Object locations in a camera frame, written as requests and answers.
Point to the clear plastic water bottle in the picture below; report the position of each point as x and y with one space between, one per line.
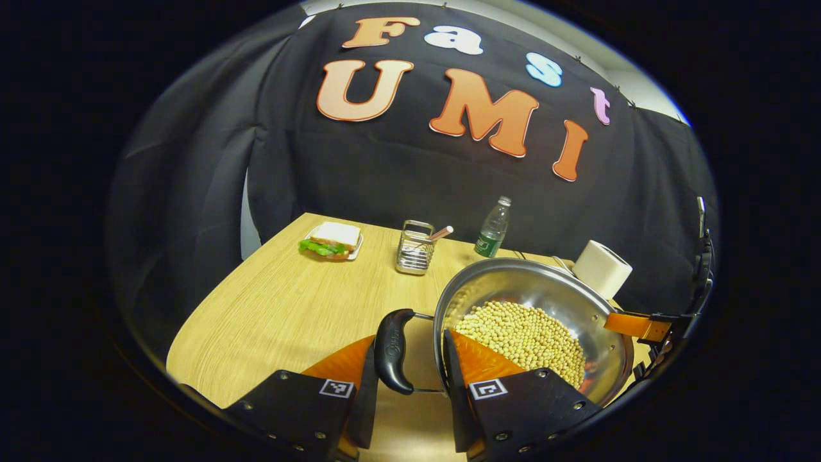
492 231

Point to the sandwich with lettuce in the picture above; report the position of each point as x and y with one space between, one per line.
330 242

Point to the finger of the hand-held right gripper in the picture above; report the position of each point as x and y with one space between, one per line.
635 325

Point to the pink stick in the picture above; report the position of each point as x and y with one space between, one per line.
441 233

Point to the black backdrop cloth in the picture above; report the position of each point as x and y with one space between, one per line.
385 167

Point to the white toaster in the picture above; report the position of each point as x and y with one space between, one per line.
603 268

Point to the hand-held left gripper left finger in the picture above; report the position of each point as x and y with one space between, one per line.
362 398

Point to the pile of soybeans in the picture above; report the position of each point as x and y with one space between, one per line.
526 333

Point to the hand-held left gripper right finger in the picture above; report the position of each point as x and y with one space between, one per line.
455 398

